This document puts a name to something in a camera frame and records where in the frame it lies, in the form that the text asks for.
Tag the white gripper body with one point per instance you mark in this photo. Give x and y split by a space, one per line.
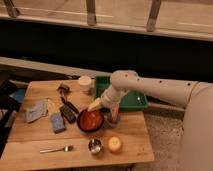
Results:
112 96

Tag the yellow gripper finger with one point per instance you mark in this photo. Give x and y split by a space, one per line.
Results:
95 105

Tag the red orange bowl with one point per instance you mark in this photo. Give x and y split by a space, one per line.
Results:
90 120

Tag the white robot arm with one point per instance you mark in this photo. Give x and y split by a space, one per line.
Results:
196 152

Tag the green plastic tray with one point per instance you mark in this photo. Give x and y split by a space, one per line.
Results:
132 101

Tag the orange carrot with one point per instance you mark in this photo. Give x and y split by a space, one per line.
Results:
115 113

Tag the purple bowl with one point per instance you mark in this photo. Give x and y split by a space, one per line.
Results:
78 122

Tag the white paper cup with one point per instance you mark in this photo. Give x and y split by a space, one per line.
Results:
85 83

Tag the small blue cup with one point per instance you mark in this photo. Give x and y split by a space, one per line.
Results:
112 123

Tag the black rectangular block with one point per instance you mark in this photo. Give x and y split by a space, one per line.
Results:
67 113

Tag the black binder clip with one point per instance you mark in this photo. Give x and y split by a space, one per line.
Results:
63 89

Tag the small metal cup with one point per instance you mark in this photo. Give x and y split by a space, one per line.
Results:
95 146

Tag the orange round fruit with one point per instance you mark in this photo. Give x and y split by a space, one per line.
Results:
114 144

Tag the blue sponge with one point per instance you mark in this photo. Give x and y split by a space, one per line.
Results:
57 123

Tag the wooden table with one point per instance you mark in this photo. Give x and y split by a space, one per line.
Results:
21 152

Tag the metal spoon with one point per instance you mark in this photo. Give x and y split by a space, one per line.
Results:
64 149

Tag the grey blue cloth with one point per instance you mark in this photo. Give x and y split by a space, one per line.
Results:
36 112

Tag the blue object beside table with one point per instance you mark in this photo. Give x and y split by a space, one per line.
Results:
19 95

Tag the black chair at left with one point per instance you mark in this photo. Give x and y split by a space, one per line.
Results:
7 88

